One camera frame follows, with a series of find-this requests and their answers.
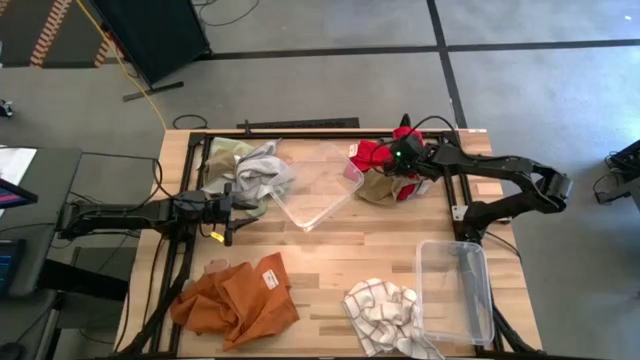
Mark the orange towel with white tag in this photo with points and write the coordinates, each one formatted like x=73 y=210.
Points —
x=265 y=310

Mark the khaki brown towel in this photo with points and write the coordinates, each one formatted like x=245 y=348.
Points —
x=380 y=190

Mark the dark tilted monitor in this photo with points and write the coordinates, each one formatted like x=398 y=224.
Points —
x=15 y=197

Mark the black divider panel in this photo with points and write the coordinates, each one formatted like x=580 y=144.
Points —
x=150 y=35

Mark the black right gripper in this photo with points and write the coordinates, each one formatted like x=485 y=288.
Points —
x=407 y=155

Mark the black upright mount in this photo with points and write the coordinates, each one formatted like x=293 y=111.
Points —
x=404 y=121

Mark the white paper sheet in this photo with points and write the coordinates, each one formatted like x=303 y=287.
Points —
x=15 y=162

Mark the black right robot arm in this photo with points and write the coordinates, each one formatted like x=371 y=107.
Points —
x=500 y=165

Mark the pale green towel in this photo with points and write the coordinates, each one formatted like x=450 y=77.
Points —
x=257 y=210
x=227 y=147

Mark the black metal table frame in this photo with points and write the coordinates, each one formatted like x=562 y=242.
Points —
x=325 y=135

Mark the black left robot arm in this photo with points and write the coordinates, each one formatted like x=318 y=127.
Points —
x=125 y=212

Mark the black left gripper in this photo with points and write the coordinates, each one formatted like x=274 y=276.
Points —
x=217 y=210

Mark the gray waffle towel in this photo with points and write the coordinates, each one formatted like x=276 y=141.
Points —
x=260 y=175

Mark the small dark screen device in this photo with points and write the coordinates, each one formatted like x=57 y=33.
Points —
x=10 y=265

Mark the clear plastic bin white label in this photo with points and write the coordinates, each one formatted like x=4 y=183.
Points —
x=325 y=200

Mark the small wheeled floor object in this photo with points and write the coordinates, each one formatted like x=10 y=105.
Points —
x=5 y=108

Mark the white checked towel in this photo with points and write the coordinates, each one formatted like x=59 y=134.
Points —
x=380 y=315

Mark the dark rug orange stripes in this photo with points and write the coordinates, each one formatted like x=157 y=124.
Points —
x=20 y=30

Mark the gray desk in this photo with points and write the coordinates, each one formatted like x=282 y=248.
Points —
x=55 y=175

